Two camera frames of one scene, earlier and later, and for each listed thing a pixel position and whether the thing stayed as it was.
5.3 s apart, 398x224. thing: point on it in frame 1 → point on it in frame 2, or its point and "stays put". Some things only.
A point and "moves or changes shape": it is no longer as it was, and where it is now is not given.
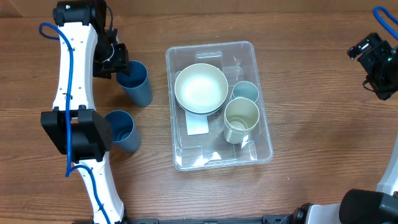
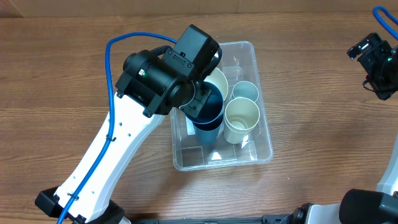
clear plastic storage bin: [211, 152] stays put
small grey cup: [244, 89] stays put
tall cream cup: [240, 116] stays put
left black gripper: [119, 63] → [200, 85]
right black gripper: [384, 89] stays put
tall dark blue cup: [136, 83] moves or changes shape
